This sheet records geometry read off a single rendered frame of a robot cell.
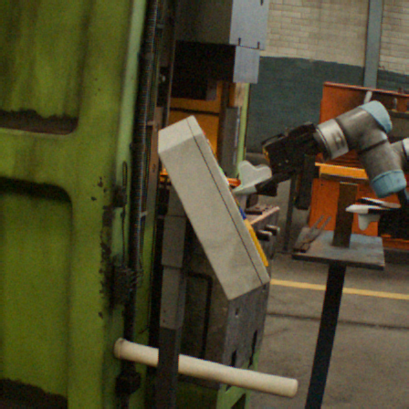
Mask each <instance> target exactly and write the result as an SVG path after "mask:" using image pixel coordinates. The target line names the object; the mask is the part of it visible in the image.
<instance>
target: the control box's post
mask: <svg viewBox="0 0 409 409"><path fill-rule="evenodd" d="M168 215H175V216H180V217H187V215H186V212H185V211H184V208H183V206H182V204H181V202H180V200H179V198H178V195H177V193H176V192H175V189H174V187H173V185H171V190H170V201H169V212H168ZM188 266H189V265H188ZM188 266H185V267H183V268H179V267H171V266H166V265H164V268H163V289H162V300H161V310H160V321H159V326H160V339H159V350H158V360H157V371H156V374H157V380H156V390H155V399H154V409H175V402H176V393H177V392H176V384H177V374H178V365H179V356H180V347H181V337H182V327H183V325H184V306H185V297H186V287H187V276H188Z"/></svg>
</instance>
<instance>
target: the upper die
mask: <svg viewBox="0 0 409 409"><path fill-rule="evenodd" d="M259 53H260V50H259V49H254V48H249V47H239V46H231V45H220V44H209V43H198V42H187V41H176V43H175V52H174V64H173V77H180V78H189V79H206V80H215V81H224V82H238V83H257V78H258V70H259V66H258V61H259Z"/></svg>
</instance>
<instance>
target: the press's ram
mask: <svg viewBox="0 0 409 409"><path fill-rule="evenodd" d="M268 4H269V0H181V3H180V8H179V12H178V22H177V33H176V41H187V42H198V43H209V44H220V45H231V46H239V47H249V48H254V49H259V50H265V49H266V42H267V20H268V11H269V9H268Z"/></svg>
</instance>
